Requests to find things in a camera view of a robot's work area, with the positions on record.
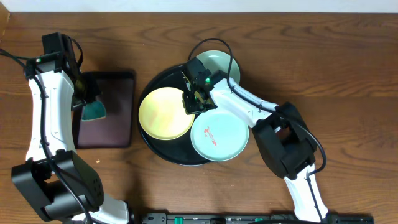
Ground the rectangular black sponge tray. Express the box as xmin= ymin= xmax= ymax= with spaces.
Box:
xmin=72 ymin=71 xmax=136 ymax=149

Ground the green sponge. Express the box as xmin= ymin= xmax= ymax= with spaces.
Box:
xmin=81 ymin=100 xmax=106 ymax=121

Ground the light blue plate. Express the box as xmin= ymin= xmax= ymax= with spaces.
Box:
xmin=190 ymin=109 xmax=249 ymax=162
xmin=197 ymin=50 xmax=241 ymax=84

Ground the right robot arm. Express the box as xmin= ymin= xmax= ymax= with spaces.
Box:
xmin=183 ymin=58 xmax=328 ymax=223

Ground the yellow plate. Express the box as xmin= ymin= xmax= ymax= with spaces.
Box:
xmin=138 ymin=87 xmax=195 ymax=141

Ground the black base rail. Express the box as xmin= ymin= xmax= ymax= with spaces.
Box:
xmin=140 ymin=213 xmax=375 ymax=224

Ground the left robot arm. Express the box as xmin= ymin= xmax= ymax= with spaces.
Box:
xmin=11 ymin=32 xmax=131 ymax=223

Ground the round black tray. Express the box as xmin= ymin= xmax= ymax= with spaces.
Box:
xmin=139 ymin=65 xmax=211 ymax=166

